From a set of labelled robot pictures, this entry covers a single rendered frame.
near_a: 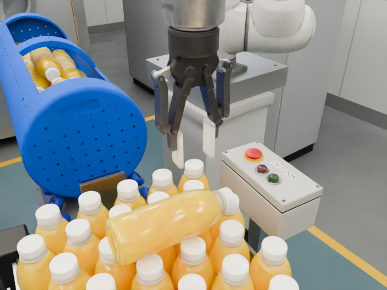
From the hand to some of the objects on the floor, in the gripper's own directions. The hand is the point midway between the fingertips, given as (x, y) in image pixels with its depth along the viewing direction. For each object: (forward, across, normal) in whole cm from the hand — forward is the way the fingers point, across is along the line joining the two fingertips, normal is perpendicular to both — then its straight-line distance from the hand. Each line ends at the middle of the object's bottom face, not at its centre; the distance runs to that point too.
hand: (193, 145), depth 62 cm
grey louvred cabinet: (+120, -136, -218) cm, 283 cm away
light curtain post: (+120, -20, -168) cm, 207 cm away
